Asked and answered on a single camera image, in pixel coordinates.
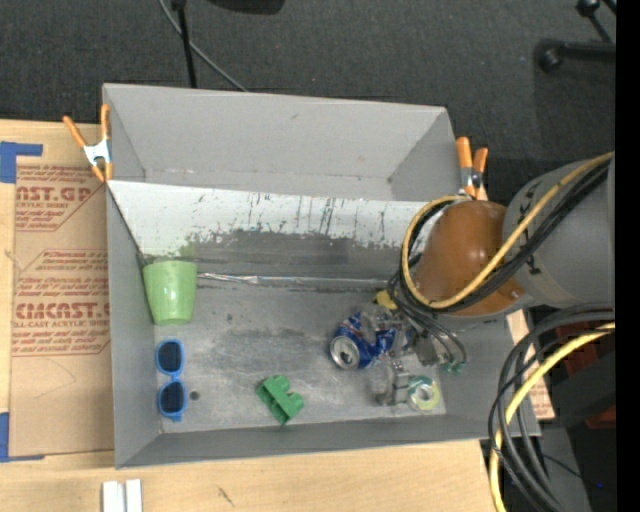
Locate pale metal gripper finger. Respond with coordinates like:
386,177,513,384
360,304,402,335
375,359,413,407

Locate green and yellow tape roll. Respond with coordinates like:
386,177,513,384
406,375,443,415

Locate crushed blue drink can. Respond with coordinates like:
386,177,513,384
328,309,417,372

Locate grey metal bin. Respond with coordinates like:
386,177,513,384
101,83,544,471

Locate green toy block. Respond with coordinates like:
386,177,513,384
255,374,306,426

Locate light green plastic cup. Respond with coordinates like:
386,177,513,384
141,258,199,327

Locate blue sunglasses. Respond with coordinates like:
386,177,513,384
154,338,189,423

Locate brown cardboard board red print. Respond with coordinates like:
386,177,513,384
0,118,117,462

